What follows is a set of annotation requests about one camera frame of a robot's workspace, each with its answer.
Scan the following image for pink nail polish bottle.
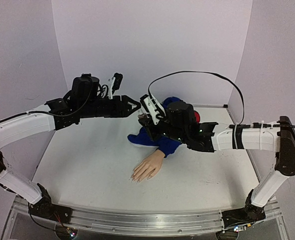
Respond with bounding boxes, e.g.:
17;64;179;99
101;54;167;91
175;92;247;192
137;113;147;120

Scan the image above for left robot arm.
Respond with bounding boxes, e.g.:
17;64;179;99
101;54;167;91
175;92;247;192
0;73;141;219

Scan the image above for mannequin hand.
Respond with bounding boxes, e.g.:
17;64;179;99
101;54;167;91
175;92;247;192
131;149;165;183

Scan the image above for aluminium table front rail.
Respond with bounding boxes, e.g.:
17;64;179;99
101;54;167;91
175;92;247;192
13;198;289;240

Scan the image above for black left camera cable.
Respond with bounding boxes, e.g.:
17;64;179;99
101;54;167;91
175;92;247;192
96;83;112;100

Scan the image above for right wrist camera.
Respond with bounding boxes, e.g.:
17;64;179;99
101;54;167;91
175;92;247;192
140;94;166;125

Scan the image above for black camera cable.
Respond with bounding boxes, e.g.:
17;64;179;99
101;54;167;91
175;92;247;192
96;83;112;100
147;71;246;126

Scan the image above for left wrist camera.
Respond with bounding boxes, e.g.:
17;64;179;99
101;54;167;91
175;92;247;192
108;72;123;99

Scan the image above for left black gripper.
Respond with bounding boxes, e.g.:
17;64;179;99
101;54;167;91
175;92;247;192
80;95;143;119

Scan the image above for black right camera cable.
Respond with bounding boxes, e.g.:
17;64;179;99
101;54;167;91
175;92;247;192
147;71;246;126

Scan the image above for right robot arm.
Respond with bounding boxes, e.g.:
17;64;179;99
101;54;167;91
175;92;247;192
138;95;295;231

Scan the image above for blue red white jacket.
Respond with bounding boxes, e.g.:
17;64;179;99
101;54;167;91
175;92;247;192
127;96;201;158

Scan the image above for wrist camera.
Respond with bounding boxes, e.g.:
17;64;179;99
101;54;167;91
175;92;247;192
108;72;123;99
140;94;166;125

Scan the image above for white nail polish cap brush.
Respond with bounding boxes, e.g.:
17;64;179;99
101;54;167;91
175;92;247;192
138;108;144;115

